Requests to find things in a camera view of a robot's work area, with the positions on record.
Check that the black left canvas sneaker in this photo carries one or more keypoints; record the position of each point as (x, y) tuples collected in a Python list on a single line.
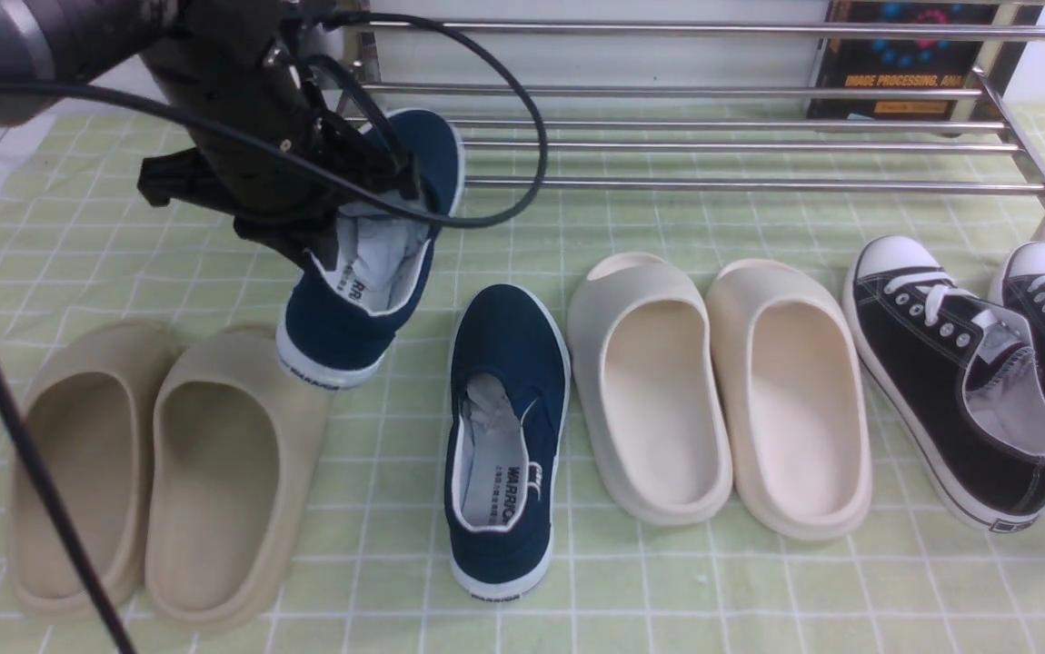
[(962, 372)]

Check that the dark image processing book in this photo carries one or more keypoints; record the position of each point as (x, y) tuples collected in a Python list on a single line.
[(915, 64)]

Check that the tan right slide slipper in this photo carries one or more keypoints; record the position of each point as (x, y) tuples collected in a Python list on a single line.
[(236, 441)]

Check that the metal shoe rack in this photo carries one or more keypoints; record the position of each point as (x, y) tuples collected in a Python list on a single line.
[(692, 100)]

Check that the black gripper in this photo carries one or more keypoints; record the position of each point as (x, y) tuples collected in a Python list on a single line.
[(213, 64)]

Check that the navy slip-on shoe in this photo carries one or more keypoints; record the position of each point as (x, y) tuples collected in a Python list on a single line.
[(344, 312), (509, 392)]

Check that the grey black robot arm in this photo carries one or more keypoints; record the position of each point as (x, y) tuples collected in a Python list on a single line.
[(74, 42)]

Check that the cream right slide slipper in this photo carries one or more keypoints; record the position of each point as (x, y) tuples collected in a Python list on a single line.
[(792, 400)]

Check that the cream left slide slipper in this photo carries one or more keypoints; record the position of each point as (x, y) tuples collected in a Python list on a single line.
[(640, 339)]

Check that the cream slide slipper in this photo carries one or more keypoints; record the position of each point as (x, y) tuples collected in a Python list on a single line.
[(640, 339), (792, 400)]

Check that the green checkered cloth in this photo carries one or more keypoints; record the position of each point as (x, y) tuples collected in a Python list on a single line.
[(371, 570)]

